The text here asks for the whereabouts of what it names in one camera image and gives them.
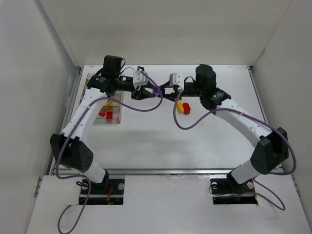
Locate purple round lego brick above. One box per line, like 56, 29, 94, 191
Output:
153, 86, 163, 97

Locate yellow lego brick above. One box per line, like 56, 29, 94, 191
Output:
176, 101, 184, 114

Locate red rounded lego brick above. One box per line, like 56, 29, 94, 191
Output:
182, 102, 191, 115

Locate yellow black striped lego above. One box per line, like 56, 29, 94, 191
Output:
104, 102, 114, 109

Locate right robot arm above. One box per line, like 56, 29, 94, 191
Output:
160, 64, 293, 194

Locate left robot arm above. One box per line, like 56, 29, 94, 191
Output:
50, 56, 154, 188

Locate clear compartment container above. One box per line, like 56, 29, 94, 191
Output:
79, 73, 124, 125

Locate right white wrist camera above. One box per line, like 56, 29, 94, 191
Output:
169, 73, 184, 90

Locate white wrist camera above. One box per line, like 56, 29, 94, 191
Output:
169, 73, 184, 90
133, 70, 148, 88

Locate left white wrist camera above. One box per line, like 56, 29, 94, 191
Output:
133, 70, 148, 88

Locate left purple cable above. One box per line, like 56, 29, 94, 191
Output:
55, 65, 163, 234

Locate purple cable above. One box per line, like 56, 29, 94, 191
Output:
55, 65, 163, 234
172, 89, 297, 211

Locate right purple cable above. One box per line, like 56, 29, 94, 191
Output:
172, 89, 297, 211

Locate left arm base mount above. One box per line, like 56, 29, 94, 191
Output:
86, 176, 125, 205

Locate aluminium front rail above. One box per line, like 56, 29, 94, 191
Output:
47, 167, 283, 176

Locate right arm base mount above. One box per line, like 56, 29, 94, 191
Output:
209, 178, 258, 205

